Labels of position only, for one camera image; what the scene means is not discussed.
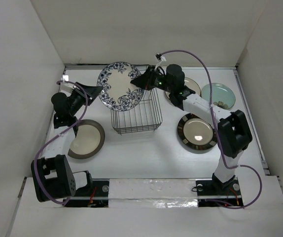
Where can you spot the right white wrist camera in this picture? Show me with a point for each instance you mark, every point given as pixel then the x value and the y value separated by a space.
pixel 160 59

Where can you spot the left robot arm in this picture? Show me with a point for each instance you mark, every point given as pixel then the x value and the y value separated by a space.
pixel 74 138

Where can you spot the blue floral plate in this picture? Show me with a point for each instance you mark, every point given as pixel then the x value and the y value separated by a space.
pixel 118 93

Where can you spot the patterned dark rim plate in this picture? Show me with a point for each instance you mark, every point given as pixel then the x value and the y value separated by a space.
pixel 196 133

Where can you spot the light green plate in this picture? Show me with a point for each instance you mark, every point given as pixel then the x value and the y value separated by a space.
pixel 223 96

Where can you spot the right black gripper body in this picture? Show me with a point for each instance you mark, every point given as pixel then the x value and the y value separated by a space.
pixel 157 80

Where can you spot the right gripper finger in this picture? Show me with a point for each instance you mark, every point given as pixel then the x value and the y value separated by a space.
pixel 140 81
pixel 149 69

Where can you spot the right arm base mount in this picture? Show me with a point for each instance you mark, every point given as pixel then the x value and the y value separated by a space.
pixel 208 196

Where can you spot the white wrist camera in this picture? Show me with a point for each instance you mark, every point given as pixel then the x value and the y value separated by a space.
pixel 160 59
pixel 66 82

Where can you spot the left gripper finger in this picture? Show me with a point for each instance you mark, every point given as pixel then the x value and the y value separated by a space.
pixel 85 87
pixel 92 92

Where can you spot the brown rim cream plate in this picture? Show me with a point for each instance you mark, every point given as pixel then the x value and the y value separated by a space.
pixel 89 140

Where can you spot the wire dish rack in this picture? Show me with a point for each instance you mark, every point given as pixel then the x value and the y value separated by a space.
pixel 146 116

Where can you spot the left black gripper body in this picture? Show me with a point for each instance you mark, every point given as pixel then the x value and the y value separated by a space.
pixel 78 99

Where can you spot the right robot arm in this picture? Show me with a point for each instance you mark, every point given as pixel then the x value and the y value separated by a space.
pixel 231 128

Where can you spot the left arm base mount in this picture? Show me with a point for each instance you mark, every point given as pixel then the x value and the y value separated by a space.
pixel 92 197

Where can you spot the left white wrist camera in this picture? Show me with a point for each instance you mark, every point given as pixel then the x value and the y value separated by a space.
pixel 66 82

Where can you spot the foil taped front rail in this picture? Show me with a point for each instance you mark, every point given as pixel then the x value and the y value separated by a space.
pixel 152 193

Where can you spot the grey rim cream plate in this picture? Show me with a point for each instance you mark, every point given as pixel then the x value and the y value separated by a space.
pixel 193 86

